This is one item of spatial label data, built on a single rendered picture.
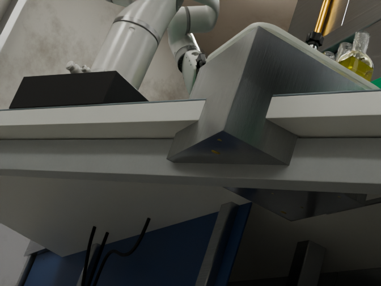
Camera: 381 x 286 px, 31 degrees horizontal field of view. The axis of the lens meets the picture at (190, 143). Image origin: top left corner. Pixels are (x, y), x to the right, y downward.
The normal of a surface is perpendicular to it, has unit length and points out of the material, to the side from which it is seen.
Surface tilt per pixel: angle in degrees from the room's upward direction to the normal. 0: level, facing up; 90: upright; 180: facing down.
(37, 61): 90
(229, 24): 180
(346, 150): 90
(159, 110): 90
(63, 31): 90
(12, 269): 79
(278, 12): 180
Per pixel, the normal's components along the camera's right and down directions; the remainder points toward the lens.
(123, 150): -0.56, -0.49
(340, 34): -0.85, -0.43
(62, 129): -0.31, 0.87
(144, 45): 0.69, -0.04
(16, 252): 0.81, -0.17
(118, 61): 0.14, -0.35
